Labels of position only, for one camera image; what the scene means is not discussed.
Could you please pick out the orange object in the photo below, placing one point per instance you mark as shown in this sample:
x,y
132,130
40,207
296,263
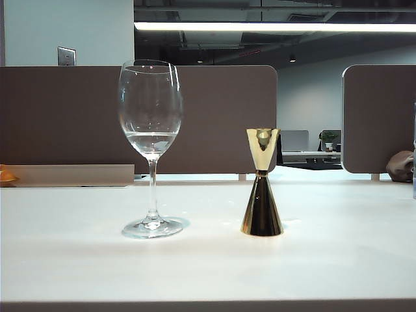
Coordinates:
x,y
6,177

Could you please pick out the clear wine glass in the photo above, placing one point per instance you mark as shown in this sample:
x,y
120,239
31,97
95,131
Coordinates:
x,y
149,97

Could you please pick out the grey monitor left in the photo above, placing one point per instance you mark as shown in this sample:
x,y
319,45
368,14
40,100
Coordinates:
x,y
65,113

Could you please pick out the grey background desk screen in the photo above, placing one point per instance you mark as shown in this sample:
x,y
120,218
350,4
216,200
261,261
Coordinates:
x,y
294,141

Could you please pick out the black ceiling spot lamp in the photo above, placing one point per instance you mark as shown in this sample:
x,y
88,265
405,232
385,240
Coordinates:
x,y
292,58

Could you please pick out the grey monitor right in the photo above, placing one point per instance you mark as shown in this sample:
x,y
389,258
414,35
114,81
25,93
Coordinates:
x,y
380,113

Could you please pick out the metal wall switch plate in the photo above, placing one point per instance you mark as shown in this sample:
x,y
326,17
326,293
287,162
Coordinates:
x,y
66,56

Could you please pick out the gold double-cone jigger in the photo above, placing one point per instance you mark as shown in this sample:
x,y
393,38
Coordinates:
x,y
261,214

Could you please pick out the grey monitor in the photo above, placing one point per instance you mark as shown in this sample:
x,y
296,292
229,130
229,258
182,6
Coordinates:
x,y
380,113
65,113

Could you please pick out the white background desk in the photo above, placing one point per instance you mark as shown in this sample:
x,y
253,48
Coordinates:
x,y
302,156

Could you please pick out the small potted green plant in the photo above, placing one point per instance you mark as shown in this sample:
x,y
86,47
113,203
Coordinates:
x,y
329,139

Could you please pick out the brown crumpled bag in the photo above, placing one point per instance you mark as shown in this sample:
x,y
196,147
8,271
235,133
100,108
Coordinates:
x,y
399,165

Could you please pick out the long ceiling light strip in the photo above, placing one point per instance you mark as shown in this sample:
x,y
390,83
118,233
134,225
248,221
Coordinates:
x,y
260,27

